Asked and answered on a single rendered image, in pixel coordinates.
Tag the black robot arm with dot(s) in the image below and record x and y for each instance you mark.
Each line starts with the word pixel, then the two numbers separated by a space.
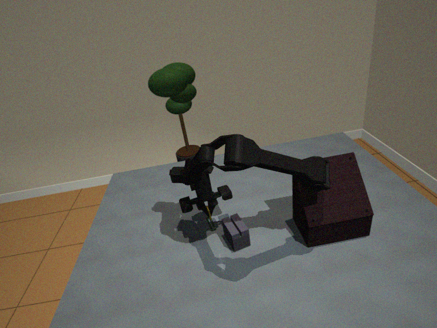
pixel 242 153

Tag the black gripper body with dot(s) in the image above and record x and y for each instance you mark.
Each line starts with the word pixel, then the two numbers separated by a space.
pixel 204 194

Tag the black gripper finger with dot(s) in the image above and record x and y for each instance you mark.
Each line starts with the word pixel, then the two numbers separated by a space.
pixel 204 209
pixel 211 206

